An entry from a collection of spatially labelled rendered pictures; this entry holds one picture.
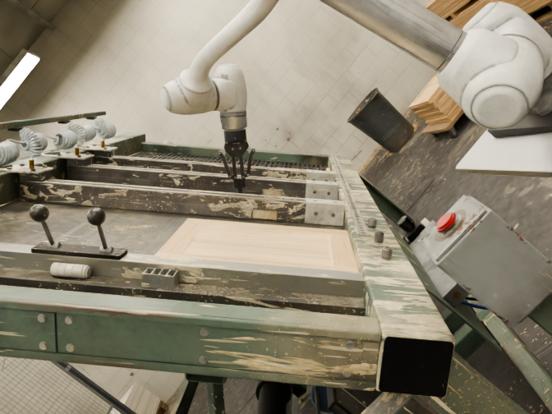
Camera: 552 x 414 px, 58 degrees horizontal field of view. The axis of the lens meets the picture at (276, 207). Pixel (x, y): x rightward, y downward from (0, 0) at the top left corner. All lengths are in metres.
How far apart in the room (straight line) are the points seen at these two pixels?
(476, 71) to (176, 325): 0.79
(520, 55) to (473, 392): 0.69
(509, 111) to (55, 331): 0.97
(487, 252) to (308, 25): 6.23
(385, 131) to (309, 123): 1.33
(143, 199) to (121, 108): 5.23
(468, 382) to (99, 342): 0.63
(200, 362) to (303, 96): 6.01
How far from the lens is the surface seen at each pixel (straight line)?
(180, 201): 1.65
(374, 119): 5.73
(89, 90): 7.01
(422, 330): 0.89
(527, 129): 1.40
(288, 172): 2.18
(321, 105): 6.77
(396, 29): 1.18
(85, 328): 0.93
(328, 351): 0.86
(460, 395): 0.94
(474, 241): 0.82
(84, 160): 2.10
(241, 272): 1.08
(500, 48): 1.19
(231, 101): 1.63
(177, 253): 1.23
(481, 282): 0.85
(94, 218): 1.08
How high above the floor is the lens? 1.26
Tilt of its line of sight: 6 degrees down
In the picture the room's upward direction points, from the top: 51 degrees counter-clockwise
